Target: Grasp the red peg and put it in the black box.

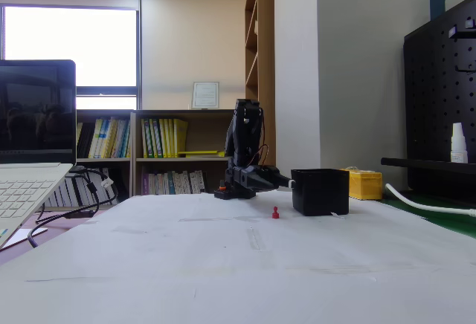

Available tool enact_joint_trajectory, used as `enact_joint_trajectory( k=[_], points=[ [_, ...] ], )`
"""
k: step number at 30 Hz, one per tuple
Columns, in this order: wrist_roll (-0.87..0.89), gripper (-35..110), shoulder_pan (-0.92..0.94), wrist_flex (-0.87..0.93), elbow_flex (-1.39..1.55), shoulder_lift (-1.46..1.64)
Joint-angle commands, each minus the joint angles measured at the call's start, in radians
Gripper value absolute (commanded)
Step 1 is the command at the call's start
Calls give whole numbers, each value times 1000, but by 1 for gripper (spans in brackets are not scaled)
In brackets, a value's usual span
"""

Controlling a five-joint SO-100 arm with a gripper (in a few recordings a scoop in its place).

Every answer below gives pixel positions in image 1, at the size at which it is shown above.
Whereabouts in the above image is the yellow cardboard box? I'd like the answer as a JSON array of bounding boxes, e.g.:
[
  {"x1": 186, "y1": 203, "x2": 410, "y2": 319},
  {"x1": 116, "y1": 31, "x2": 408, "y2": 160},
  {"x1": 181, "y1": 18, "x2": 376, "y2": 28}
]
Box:
[{"x1": 340, "y1": 166, "x2": 384, "y2": 201}]

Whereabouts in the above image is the tall wooden bookshelf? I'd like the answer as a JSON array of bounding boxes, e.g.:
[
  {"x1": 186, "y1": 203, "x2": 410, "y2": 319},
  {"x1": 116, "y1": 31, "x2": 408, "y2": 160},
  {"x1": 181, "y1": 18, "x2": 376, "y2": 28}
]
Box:
[{"x1": 244, "y1": 0, "x2": 277, "y2": 193}]

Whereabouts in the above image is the white laptop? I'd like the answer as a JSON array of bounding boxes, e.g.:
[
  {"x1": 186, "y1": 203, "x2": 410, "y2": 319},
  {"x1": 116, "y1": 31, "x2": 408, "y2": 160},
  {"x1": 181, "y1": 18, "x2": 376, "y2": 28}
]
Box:
[{"x1": 0, "y1": 59, "x2": 77, "y2": 250}]

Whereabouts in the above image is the narrow low wooden bookshelf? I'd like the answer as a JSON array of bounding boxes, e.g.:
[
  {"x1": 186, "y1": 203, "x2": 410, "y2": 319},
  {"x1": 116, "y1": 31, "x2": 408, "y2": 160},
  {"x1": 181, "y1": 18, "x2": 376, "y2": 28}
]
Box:
[{"x1": 76, "y1": 109, "x2": 135, "y2": 208}]

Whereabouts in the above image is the white paper card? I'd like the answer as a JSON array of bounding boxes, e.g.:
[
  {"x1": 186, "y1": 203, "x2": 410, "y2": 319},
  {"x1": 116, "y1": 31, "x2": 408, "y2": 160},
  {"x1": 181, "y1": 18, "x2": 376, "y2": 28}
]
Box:
[{"x1": 5, "y1": 227, "x2": 50, "y2": 247}]

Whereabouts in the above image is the thick black cable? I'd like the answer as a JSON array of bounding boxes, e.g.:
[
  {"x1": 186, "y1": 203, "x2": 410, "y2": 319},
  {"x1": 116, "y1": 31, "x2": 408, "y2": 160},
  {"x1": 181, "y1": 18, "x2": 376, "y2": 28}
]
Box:
[{"x1": 28, "y1": 166, "x2": 102, "y2": 249}]

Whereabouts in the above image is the white paper sheet cover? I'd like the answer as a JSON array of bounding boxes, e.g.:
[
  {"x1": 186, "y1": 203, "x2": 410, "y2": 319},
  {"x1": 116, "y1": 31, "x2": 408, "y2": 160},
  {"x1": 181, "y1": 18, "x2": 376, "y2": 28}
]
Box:
[{"x1": 0, "y1": 189, "x2": 476, "y2": 324}]

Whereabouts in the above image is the wide low wooden bookshelf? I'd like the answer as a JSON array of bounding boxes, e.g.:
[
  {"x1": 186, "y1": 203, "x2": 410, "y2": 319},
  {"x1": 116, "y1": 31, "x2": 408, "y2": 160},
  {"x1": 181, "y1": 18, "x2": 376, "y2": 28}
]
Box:
[{"x1": 129, "y1": 108, "x2": 242, "y2": 197}]

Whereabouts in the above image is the black square container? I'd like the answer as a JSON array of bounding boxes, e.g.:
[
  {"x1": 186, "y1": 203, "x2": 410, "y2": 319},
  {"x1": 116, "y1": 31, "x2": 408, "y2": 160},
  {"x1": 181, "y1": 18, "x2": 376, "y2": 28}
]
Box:
[{"x1": 290, "y1": 168, "x2": 350, "y2": 217}]

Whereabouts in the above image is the framed certificate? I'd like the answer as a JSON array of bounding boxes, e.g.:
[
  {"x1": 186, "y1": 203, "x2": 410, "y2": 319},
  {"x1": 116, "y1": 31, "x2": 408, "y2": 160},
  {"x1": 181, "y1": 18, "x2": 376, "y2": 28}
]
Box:
[{"x1": 191, "y1": 81, "x2": 221, "y2": 111}]

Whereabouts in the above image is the white dropper bottle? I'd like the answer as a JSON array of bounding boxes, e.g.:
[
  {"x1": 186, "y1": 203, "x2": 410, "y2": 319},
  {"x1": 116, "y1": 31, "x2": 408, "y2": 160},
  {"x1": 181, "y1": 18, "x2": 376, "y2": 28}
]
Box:
[{"x1": 449, "y1": 122, "x2": 469, "y2": 164}]

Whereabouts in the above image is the black pegboard stand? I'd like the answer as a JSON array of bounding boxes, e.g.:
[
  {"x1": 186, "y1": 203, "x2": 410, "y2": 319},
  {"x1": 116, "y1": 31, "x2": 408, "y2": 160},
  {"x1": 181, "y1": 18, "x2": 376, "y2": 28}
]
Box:
[{"x1": 381, "y1": 0, "x2": 476, "y2": 206}]

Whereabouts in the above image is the white power cable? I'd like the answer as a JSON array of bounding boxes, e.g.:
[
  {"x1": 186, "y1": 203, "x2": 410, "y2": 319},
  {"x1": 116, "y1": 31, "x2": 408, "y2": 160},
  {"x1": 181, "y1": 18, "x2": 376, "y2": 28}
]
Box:
[{"x1": 385, "y1": 182, "x2": 476, "y2": 218}]

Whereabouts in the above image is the thin black cable white plug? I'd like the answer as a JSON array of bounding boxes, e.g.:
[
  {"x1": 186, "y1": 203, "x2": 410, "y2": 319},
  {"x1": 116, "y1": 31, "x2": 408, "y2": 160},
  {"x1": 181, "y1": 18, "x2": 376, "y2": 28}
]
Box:
[{"x1": 74, "y1": 167, "x2": 120, "y2": 207}]

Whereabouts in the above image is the flat lying yellow book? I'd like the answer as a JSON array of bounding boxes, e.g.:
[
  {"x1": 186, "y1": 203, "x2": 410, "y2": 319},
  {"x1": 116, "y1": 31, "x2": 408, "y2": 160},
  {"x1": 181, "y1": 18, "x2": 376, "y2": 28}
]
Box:
[{"x1": 177, "y1": 149, "x2": 224, "y2": 159}]

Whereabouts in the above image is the window with dark frame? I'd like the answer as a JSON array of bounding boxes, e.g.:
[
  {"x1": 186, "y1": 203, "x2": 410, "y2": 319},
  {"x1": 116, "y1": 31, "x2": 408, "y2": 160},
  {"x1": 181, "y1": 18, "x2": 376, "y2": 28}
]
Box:
[{"x1": 0, "y1": 3, "x2": 143, "y2": 111}]

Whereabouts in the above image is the red black servo wire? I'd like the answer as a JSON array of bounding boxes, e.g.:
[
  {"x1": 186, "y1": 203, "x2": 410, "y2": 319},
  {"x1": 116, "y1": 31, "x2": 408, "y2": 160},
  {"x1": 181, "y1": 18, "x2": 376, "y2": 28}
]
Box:
[{"x1": 251, "y1": 143, "x2": 270, "y2": 171}]

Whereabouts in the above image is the green desk mat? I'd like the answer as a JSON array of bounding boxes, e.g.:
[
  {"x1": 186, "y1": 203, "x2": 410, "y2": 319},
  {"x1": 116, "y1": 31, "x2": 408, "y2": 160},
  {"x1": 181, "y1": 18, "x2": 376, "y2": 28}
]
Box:
[{"x1": 374, "y1": 192, "x2": 476, "y2": 239}]

